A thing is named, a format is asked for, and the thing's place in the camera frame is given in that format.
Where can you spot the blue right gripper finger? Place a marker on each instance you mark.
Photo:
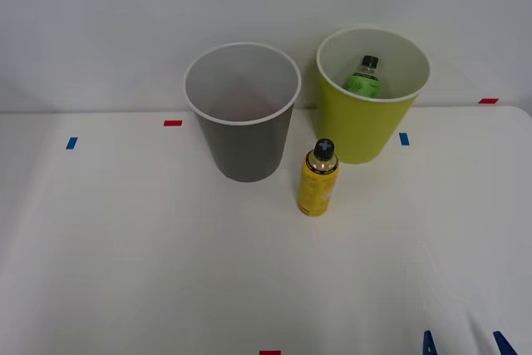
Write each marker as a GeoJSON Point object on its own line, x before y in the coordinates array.
{"type": "Point", "coordinates": [506, 346]}
{"type": "Point", "coordinates": [429, 344]}

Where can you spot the yellow label plastic bottle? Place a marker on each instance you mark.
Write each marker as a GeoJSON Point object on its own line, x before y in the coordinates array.
{"type": "Point", "coordinates": [317, 188]}

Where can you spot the yellow-green plastic waste bin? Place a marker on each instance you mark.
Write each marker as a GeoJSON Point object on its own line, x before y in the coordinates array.
{"type": "Point", "coordinates": [357, 126]}

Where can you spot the grey plastic waste bin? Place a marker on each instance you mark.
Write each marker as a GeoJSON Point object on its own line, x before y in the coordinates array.
{"type": "Point", "coordinates": [249, 151]}

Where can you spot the green label plastic bottle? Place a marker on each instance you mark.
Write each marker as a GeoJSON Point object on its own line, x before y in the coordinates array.
{"type": "Point", "coordinates": [363, 82]}

